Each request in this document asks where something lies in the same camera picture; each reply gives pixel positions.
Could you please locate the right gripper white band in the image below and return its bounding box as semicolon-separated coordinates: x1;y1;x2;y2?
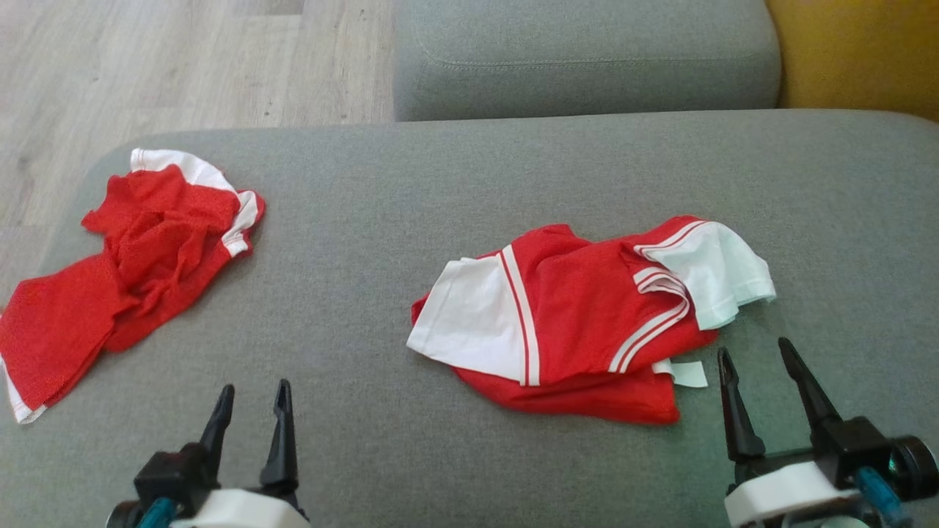
717;337;899;528

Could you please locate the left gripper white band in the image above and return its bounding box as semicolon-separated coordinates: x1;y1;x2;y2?
134;379;313;528

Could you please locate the red shirt with white sleeves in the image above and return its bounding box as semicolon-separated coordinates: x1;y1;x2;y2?
406;215;777;426

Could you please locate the red white jersey, left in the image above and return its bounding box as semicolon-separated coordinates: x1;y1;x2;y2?
0;148;266;425

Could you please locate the grey fabric sofa seat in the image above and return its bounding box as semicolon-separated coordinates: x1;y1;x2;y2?
0;109;939;528

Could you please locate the yellow cushion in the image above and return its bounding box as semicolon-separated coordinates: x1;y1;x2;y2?
765;0;939;122

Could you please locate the grey sofa back cushion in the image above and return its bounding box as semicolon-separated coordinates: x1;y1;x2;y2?
392;0;782;122

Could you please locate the teal left gripper cable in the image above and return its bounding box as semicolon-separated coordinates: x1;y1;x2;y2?
136;497;180;528

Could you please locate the teal gripper cable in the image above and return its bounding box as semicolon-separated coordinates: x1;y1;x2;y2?
855;467;914;528
136;497;180;528

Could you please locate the teal right gripper cable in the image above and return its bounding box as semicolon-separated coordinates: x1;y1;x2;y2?
855;467;914;528

